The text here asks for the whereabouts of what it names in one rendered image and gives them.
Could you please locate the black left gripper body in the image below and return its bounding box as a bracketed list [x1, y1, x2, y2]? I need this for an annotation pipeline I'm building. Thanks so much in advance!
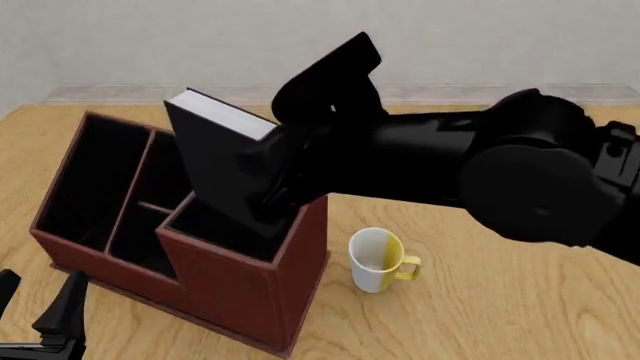
[0, 330, 87, 360]

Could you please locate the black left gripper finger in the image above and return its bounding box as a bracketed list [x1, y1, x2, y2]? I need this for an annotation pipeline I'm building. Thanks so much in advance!
[31, 269, 89, 336]
[0, 268, 23, 315]

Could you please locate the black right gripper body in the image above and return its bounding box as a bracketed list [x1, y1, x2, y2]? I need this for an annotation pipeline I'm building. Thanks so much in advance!
[255, 123, 332, 219]

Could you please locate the black book with white pages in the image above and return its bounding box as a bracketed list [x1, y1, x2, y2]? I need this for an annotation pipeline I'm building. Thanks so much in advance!
[163, 87, 296, 241]

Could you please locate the red-brown desk caddy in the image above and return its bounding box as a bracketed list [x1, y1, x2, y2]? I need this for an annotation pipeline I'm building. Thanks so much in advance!
[28, 110, 332, 357]

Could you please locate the white and yellow mug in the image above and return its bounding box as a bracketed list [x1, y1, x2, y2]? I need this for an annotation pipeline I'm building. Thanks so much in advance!
[348, 226, 423, 296]

